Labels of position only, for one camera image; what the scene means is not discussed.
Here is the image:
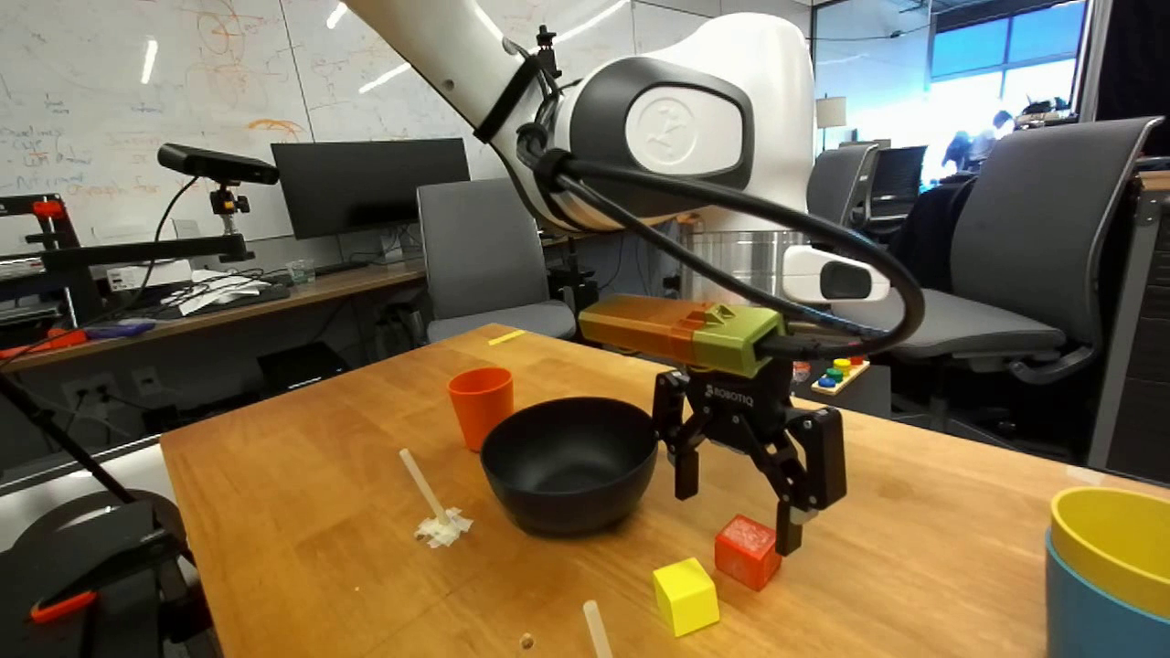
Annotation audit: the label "small blue flat object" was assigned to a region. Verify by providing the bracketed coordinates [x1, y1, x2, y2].
[81, 316, 161, 344]

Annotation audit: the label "white crumpled papers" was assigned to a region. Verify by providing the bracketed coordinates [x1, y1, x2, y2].
[157, 266, 275, 321]

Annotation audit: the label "white shade desk lamp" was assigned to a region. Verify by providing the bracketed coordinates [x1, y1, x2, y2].
[811, 92, 853, 137]

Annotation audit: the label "green and orange wrist camera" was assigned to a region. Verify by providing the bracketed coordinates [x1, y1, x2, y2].
[575, 293, 785, 382]

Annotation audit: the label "orange plastic cup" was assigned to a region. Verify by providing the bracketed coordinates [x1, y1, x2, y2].
[445, 367, 519, 457]

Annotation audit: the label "armless grey office chair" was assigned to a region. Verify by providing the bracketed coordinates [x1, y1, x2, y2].
[413, 173, 576, 346]

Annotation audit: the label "orange hand tool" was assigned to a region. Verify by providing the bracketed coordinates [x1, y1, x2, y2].
[0, 326, 90, 367]

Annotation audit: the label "grey metal drawer cabinet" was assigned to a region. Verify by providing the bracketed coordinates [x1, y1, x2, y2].
[1090, 170, 1170, 487]

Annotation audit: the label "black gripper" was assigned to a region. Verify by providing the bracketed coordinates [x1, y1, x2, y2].
[651, 361, 853, 558]

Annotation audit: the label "colourful ring stacker toy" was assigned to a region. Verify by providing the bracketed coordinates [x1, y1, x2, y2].
[811, 351, 872, 398]

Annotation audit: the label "long wooden workbench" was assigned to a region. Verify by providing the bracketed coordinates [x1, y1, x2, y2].
[0, 262, 431, 377]

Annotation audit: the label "blue plastic cup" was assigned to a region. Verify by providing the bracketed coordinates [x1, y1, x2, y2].
[1040, 534, 1170, 658]

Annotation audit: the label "black plastic bowl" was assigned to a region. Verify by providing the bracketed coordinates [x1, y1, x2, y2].
[478, 395, 667, 540]

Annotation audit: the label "grey office chair with armrests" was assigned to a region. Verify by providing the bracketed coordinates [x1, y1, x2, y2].
[807, 142, 882, 229]
[885, 115, 1167, 423]

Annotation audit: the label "black aluminium rail frame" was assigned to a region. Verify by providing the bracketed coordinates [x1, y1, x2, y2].
[0, 189, 257, 331]

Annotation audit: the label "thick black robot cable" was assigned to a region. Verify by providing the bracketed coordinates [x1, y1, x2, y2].
[471, 35, 928, 361]

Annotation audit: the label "black camera tripod pole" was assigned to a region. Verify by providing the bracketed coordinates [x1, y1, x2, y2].
[528, 22, 606, 316]

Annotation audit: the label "wide black computer monitor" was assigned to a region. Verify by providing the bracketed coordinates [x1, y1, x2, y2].
[266, 137, 471, 243]

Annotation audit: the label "yellow wooden cube block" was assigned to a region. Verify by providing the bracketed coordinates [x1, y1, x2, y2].
[651, 556, 722, 639]

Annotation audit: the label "black tripod leg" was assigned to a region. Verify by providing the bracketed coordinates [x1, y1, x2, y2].
[0, 367, 138, 506]

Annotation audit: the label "thin black camera cable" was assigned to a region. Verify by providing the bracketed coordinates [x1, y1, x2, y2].
[133, 175, 203, 295]

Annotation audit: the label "black stereo camera on stand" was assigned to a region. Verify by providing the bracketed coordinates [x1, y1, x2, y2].
[154, 138, 286, 233]

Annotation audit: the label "person in blue shirt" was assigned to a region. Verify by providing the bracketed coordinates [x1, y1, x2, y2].
[938, 105, 1017, 175]

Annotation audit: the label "orange wooden cube block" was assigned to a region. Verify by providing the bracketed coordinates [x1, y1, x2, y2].
[712, 511, 785, 595]

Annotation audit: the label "white brush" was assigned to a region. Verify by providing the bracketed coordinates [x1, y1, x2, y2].
[393, 448, 473, 552]

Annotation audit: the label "red clamp handle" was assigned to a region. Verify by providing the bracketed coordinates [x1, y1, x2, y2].
[26, 585, 102, 628]

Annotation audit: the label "black low side table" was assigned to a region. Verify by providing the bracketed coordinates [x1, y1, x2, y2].
[824, 361, 895, 416]

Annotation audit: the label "wooden stick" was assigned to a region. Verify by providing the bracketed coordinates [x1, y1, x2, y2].
[581, 595, 619, 658]

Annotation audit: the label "yellow plastic cup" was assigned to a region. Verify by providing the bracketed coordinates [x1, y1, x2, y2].
[1048, 487, 1170, 626]

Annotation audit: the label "black jacket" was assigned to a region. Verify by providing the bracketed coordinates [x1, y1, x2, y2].
[892, 175, 978, 295]

